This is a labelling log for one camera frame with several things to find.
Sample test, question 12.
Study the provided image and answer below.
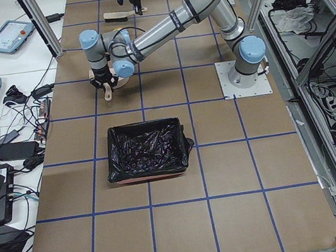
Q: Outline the white crumpled cloth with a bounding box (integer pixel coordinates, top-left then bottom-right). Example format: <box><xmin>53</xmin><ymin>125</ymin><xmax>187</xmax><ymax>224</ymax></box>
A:
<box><xmin>276</xmin><ymin>7</ymin><xmax>314</xmax><ymax>34</ymax></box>

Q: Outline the beige dustpan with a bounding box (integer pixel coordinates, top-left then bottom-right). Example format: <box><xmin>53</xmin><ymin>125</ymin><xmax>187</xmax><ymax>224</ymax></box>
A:
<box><xmin>88</xmin><ymin>68</ymin><xmax>129</xmax><ymax>102</ymax></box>

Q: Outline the upper teach pendant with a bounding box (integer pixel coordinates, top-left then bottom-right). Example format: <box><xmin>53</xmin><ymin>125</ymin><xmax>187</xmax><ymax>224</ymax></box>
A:
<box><xmin>0</xmin><ymin>20</ymin><xmax>35</xmax><ymax>54</ymax></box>

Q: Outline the black power adapter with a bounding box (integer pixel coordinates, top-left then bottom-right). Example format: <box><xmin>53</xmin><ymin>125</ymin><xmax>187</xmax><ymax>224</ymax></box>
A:
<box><xmin>0</xmin><ymin>141</ymin><xmax>40</xmax><ymax>161</ymax></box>

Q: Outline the aluminium frame post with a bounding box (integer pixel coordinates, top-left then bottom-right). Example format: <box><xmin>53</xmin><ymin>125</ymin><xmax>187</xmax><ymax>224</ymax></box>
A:
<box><xmin>17</xmin><ymin>0</ymin><xmax>63</xmax><ymax>58</ymax></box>

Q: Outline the bin with black bag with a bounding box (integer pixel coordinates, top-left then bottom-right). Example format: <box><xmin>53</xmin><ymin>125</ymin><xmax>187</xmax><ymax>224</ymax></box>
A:
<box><xmin>107</xmin><ymin>117</ymin><xmax>195</xmax><ymax>184</ymax></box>

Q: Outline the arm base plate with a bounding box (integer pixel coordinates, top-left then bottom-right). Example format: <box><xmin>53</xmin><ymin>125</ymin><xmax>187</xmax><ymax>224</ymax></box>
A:
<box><xmin>215</xmin><ymin>61</ymin><xmax>273</xmax><ymax>100</ymax></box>

